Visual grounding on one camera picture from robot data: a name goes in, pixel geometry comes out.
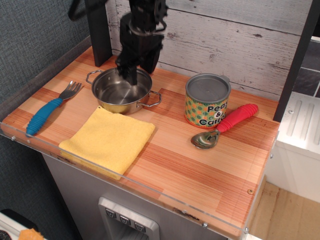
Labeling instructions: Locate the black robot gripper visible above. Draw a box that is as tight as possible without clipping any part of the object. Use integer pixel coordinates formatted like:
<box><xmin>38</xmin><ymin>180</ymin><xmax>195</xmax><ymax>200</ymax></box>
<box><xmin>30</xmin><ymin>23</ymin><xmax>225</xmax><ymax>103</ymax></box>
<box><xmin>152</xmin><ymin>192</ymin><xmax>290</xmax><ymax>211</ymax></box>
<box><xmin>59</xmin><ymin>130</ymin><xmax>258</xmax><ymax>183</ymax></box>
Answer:
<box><xmin>115</xmin><ymin>12</ymin><xmax>164</xmax><ymax>86</ymax></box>

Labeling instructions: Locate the stainless steel pot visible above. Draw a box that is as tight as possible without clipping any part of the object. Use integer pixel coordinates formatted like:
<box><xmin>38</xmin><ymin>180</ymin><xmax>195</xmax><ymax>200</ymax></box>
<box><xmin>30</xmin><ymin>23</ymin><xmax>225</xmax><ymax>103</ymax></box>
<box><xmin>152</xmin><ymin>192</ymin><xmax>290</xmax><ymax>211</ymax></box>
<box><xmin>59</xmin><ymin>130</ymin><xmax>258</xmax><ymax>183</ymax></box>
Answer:
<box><xmin>85</xmin><ymin>68</ymin><xmax>162</xmax><ymax>115</ymax></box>

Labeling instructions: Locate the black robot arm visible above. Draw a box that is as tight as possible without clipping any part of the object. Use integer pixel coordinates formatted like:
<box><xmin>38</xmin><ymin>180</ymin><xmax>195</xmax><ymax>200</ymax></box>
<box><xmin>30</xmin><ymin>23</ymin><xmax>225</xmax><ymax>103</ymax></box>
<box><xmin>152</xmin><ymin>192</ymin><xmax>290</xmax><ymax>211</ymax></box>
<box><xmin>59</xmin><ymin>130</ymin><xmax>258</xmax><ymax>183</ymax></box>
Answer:
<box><xmin>115</xmin><ymin>0</ymin><xmax>168</xmax><ymax>86</ymax></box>

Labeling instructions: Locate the peas and carrots can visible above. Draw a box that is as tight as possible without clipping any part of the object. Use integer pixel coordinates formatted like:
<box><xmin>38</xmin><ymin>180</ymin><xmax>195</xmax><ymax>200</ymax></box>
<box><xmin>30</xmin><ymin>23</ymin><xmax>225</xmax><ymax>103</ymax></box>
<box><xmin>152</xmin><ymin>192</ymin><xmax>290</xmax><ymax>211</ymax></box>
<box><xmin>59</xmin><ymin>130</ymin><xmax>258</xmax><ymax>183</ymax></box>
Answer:
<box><xmin>184</xmin><ymin>73</ymin><xmax>231</xmax><ymax>129</ymax></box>

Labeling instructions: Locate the yellow folded cloth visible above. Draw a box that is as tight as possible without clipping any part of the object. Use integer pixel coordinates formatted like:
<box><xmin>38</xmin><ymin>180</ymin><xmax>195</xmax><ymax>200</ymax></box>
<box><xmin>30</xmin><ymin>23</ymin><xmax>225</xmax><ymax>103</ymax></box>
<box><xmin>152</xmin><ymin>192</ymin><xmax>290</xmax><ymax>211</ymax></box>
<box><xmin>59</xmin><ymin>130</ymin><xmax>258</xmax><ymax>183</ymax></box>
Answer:
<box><xmin>59</xmin><ymin>106</ymin><xmax>156</xmax><ymax>181</ymax></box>

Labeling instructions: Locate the clear acrylic edge guard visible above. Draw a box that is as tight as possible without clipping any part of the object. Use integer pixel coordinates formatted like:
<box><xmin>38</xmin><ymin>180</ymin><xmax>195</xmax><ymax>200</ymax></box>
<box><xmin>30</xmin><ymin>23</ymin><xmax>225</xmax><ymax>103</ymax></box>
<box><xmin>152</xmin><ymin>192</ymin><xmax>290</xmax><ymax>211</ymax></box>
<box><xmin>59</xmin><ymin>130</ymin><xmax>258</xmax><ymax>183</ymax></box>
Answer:
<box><xmin>0</xmin><ymin>123</ymin><xmax>248</xmax><ymax>240</ymax></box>

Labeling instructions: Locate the grey cabinet with dispenser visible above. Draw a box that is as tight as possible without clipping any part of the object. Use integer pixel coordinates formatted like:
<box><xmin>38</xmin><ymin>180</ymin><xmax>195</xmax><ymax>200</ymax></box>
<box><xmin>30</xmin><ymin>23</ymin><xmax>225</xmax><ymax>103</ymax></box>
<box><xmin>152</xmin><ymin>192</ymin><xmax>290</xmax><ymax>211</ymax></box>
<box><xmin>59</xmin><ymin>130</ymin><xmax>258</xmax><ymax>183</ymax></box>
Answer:
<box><xmin>41</xmin><ymin>152</ymin><xmax>227</xmax><ymax>240</ymax></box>

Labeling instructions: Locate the white toy sink unit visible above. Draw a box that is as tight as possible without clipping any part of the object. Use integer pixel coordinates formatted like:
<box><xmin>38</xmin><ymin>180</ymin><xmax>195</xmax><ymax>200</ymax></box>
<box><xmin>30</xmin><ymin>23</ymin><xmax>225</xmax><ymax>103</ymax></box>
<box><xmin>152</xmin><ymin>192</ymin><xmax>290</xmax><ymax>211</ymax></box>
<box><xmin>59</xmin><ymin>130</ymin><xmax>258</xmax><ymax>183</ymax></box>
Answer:
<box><xmin>264</xmin><ymin>92</ymin><xmax>320</xmax><ymax>202</ymax></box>

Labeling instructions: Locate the orange black object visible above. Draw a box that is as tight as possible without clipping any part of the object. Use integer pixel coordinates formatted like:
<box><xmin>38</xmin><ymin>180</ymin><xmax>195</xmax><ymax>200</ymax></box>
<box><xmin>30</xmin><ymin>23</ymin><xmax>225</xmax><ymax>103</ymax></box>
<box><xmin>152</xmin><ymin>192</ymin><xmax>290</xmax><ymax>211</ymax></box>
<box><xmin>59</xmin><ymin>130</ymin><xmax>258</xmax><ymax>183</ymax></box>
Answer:
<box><xmin>0</xmin><ymin>212</ymin><xmax>46</xmax><ymax>240</ymax></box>

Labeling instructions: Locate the dark left vertical post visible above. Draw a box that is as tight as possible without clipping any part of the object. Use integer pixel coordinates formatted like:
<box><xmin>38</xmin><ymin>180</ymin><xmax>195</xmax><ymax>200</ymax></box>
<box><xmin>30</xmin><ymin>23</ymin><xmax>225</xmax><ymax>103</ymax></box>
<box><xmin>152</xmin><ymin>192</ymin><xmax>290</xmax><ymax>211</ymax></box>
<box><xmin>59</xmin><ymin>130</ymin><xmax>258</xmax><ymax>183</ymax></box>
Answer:
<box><xmin>84</xmin><ymin>0</ymin><xmax>113</xmax><ymax>67</ymax></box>

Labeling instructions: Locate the black braided cable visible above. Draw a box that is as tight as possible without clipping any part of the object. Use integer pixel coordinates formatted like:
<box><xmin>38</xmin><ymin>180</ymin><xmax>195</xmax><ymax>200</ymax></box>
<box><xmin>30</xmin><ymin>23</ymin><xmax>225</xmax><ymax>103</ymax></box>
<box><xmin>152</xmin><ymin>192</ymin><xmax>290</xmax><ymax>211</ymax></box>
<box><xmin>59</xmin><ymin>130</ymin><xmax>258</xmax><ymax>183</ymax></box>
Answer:
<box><xmin>67</xmin><ymin>0</ymin><xmax>87</xmax><ymax>21</ymax></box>

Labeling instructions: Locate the red handled metal spoon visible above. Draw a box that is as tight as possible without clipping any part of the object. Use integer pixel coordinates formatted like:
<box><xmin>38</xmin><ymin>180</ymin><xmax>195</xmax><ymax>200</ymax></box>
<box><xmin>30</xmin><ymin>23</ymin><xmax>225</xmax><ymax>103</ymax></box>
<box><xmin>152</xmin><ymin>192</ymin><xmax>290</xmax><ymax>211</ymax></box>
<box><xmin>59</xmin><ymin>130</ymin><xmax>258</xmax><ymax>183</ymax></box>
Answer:
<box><xmin>190</xmin><ymin>103</ymin><xmax>259</xmax><ymax>150</ymax></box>

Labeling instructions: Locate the blue handled metal fork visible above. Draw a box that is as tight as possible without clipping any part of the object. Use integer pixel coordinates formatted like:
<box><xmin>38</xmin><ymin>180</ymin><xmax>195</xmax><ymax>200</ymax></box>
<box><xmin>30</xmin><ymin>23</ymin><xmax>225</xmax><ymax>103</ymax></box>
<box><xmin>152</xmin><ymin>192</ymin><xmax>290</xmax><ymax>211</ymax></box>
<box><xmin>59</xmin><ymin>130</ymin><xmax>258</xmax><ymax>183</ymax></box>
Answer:
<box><xmin>26</xmin><ymin>81</ymin><xmax>82</xmax><ymax>136</ymax></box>

